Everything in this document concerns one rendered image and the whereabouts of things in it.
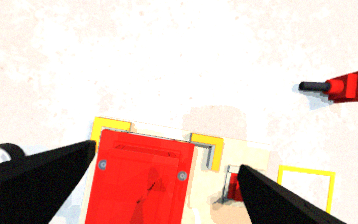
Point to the black toy car tyre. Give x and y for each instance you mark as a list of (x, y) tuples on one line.
[(10, 151)]

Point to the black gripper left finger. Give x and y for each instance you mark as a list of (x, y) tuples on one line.
[(33, 188)]

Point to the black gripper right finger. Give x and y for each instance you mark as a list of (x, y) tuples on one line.
[(268, 202)]

